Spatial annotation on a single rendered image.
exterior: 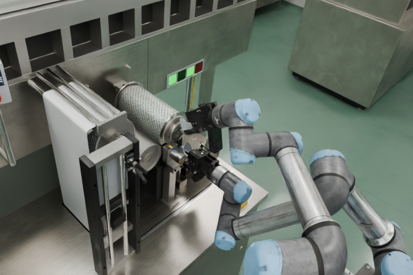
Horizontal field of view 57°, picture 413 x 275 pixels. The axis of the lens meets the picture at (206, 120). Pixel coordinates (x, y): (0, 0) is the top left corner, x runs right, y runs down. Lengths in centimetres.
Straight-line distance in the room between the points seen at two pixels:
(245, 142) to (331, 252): 39
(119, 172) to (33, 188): 57
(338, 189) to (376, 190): 211
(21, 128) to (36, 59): 24
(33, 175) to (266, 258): 102
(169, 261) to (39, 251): 46
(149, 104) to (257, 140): 48
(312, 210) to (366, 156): 264
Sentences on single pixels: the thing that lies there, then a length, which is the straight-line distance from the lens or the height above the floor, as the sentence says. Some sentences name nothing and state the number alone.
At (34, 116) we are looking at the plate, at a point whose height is 129.
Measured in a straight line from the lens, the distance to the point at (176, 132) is 140.
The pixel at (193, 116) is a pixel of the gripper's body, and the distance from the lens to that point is 127.
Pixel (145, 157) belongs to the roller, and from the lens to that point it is 139.
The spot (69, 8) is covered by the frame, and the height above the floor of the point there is 164.
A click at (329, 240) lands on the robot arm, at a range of 94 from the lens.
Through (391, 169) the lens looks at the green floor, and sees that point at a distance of 361.
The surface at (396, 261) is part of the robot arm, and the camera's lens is 153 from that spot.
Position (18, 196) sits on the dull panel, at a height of 97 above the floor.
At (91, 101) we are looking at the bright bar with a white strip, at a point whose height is 145.
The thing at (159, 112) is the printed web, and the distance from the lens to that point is 140.
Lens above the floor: 216
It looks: 38 degrees down
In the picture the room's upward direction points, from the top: 7 degrees clockwise
